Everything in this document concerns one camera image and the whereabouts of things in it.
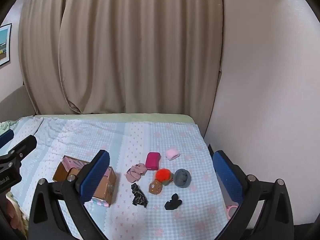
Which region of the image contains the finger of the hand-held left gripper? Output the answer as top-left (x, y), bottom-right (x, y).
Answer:
top-left (0, 134), bottom-right (38, 167)
top-left (0, 129), bottom-right (14, 150)

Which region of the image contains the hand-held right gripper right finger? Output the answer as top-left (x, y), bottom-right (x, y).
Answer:
top-left (212, 151), bottom-right (295, 240)

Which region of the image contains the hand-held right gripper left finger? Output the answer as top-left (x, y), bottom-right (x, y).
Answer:
top-left (27, 149), bottom-right (110, 240)

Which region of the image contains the brown cardboard box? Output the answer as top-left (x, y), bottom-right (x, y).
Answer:
top-left (52, 155), bottom-right (117, 207)

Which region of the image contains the magenta fabric pouch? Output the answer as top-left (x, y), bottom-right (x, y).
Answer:
top-left (145, 152), bottom-right (161, 171)

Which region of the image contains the light pink cloth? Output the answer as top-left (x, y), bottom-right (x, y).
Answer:
top-left (166, 148), bottom-right (180, 161)

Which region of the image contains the person's left hand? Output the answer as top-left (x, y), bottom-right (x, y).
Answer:
top-left (5, 195), bottom-right (24, 231)

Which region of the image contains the pale green ruffled cloth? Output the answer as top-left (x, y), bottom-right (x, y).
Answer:
top-left (0, 120), bottom-right (19, 137)

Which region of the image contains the pink striped cloth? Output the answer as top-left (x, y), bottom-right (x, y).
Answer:
top-left (62, 156), bottom-right (90, 171)

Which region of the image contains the beige headboard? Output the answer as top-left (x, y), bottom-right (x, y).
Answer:
top-left (0, 85), bottom-right (38, 124)

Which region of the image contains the dusty pink crumpled cloth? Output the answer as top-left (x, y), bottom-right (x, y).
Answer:
top-left (126, 163), bottom-right (148, 183)

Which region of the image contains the grey rolled sock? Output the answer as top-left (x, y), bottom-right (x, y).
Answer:
top-left (173, 169), bottom-right (192, 188)

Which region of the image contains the black patterned cloth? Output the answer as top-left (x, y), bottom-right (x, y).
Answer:
top-left (131, 183), bottom-right (148, 208)

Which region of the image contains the black sock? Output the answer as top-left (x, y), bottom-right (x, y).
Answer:
top-left (164, 193), bottom-right (183, 210)

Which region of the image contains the brown plush ball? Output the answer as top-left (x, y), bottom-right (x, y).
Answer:
top-left (149, 179), bottom-right (164, 195)

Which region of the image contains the orange fluffy pompom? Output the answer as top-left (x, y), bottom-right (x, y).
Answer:
top-left (155, 169), bottom-right (173, 182)

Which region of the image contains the blue checked printed blanket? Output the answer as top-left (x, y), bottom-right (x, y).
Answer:
top-left (0, 116), bottom-right (232, 240)

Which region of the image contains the beige curtain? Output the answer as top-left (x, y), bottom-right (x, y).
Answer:
top-left (18, 0), bottom-right (224, 116)

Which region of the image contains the pink ring object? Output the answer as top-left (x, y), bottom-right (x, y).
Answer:
top-left (226, 204), bottom-right (238, 221)

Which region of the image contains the framed wall poster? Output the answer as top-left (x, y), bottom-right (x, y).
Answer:
top-left (0, 23), bottom-right (12, 67)

